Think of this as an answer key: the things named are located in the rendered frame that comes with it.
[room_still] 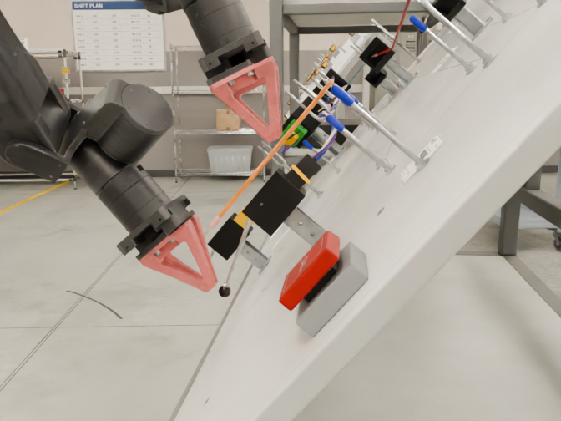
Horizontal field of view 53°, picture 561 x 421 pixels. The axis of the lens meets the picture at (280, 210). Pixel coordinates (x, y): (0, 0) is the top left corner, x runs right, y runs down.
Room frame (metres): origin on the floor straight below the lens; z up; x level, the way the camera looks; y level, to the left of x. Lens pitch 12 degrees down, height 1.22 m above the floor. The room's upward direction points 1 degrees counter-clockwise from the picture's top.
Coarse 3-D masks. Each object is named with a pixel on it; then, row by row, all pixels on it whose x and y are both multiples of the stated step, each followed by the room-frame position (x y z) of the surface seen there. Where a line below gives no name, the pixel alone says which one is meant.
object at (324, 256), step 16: (320, 240) 0.39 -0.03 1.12; (336, 240) 0.39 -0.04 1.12; (304, 256) 0.40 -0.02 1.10; (320, 256) 0.35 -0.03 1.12; (336, 256) 0.35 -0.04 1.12; (304, 272) 0.35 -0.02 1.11; (320, 272) 0.35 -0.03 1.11; (288, 288) 0.36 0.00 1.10; (304, 288) 0.35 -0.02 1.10; (320, 288) 0.36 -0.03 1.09; (288, 304) 0.35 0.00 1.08
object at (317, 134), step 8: (304, 104) 1.32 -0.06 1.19; (320, 104) 1.39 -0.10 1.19; (296, 112) 1.29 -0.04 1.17; (312, 112) 1.31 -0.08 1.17; (320, 112) 1.32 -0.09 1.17; (288, 120) 1.29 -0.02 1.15; (304, 120) 1.28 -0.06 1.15; (312, 128) 1.28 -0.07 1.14; (320, 128) 1.33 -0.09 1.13; (304, 136) 1.29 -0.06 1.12; (312, 136) 1.32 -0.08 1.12; (320, 136) 1.34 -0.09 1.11; (328, 136) 1.32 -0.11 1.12; (336, 144) 1.32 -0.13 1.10; (336, 152) 1.33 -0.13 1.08
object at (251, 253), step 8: (232, 216) 0.92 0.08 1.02; (224, 224) 0.91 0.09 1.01; (232, 224) 0.91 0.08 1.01; (216, 232) 0.91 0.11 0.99; (224, 232) 0.91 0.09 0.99; (232, 232) 0.91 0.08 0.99; (240, 232) 0.91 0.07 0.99; (248, 232) 0.91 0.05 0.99; (216, 240) 0.91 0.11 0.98; (224, 240) 0.91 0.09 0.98; (232, 240) 0.91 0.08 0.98; (216, 248) 0.91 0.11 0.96; (224, 248) 0.91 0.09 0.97; (232, 248) 0.91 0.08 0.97; (248, 248) 0.92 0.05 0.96; (256, 248) 0.94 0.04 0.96; (224, 256) 0.91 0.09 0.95; (248, 256) 0.92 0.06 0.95; (256, 256) 0.92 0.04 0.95; (264, 256) 0.93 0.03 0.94; (256, 264) 0.92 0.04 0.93; (264, 264) 0.92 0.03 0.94
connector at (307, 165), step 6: (306, 156) 0.58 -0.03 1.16; (300, 162) 0.58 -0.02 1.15; (306, 162) 0.58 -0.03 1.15; (312, 162) 0.58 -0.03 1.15; (300, 168) 0.58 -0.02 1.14; (306, 168) 0.58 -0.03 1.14; (312, 168) 0.58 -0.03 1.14; (318, 168) 0.58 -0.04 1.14; (288, 174) 0.58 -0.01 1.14; (294, 174) 0.58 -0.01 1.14; (306, 174) 0.58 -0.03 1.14; (312, 174) 0.58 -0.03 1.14; (294, 180) 0.58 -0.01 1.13; (300, 180) 0.58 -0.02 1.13; (300, 186) 0.58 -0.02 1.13
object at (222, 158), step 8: (208, 152) 7.57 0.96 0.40; (216, 152) 7.57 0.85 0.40; (224, 152) 7.58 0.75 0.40; (232, 152) 7.58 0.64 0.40; (240, 152) 7.58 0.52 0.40; (248, 152) 7.58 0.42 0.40; (216, 160) 7.58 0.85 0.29; (224, 160) 7.59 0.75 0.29; (232, 160) 7.58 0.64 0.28; (240, 160) 7.59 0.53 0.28; (248, 160) 7.59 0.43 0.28; (216, 168) 7.59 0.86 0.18; (224, 168) 7.60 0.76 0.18; (232, 168) 7.60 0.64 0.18; (240, 168) 7.60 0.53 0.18; (248, 168) 7.60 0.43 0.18
